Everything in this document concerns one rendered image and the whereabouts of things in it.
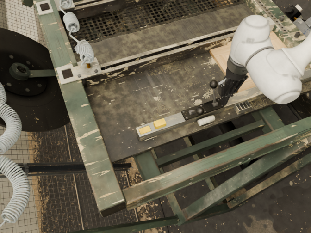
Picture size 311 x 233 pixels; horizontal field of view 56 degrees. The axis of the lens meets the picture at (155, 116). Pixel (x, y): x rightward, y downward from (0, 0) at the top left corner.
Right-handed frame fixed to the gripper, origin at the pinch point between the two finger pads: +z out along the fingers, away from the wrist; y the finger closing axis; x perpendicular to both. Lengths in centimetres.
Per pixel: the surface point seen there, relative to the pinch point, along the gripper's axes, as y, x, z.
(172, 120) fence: -21.4, 4.3, 11.7
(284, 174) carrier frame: 70, -21, 110
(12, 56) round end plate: -85, 90, 32
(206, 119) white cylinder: -6.4, -0.6, 12.8
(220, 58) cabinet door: 18.5, 31.0, 13.8
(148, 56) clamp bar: -17.5, 42.2, 10.0
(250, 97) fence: 18.5, 2.3, 11.7
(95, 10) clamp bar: -32, 87, 12
